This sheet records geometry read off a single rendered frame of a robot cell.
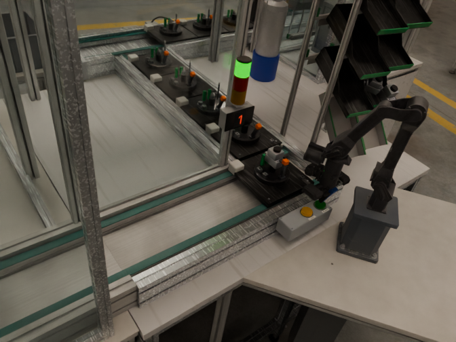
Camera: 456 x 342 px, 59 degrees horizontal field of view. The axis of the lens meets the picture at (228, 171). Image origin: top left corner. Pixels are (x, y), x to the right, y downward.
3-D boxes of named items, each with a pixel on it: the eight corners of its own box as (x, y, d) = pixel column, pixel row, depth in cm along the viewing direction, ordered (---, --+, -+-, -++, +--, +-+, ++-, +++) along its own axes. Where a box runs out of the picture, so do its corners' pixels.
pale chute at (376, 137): (380, 146, 176) (387, 144, 172) (357, 151, 171) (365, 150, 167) (365, 83, 177) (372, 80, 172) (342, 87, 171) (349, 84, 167)
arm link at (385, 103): (427, 103, 114) (399, 79, 114) (425, 116, 108) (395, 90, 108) (355, 160, 134) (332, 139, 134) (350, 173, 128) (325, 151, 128)
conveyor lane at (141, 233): (318, 196, 165) (325, 178, 159) (129, 292, 122) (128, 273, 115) (273, 157, 181) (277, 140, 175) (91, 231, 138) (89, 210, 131)
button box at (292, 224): (328, 219, 150) (333, 207, 146) (288, 242, 139) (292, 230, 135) (315, 207, 154) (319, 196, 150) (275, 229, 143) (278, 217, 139)
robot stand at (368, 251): (376, 264, 142) (399, 226, 129) (336, 252, 144) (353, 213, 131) (376, 235, 153) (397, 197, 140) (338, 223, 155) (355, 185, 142)
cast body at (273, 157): (283, 165, 151) (288, 150, 147) (275, 169, 149) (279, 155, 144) (269, 153, 156) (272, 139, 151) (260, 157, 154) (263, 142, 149)
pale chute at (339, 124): (358, 155, 169) (366, 154, 165) (334, 162, 163) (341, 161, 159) (343, 90, 169) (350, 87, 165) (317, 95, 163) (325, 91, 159)
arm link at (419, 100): (432, 98, 112) (409, 91, 114) (430, 109, 107) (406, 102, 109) (389, 183, 133) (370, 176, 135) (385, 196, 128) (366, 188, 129)
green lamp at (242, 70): (252, 76, 130) (254, 62, 127) (240, 79, 128) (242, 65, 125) (243, 69, 133) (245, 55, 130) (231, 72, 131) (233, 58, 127)
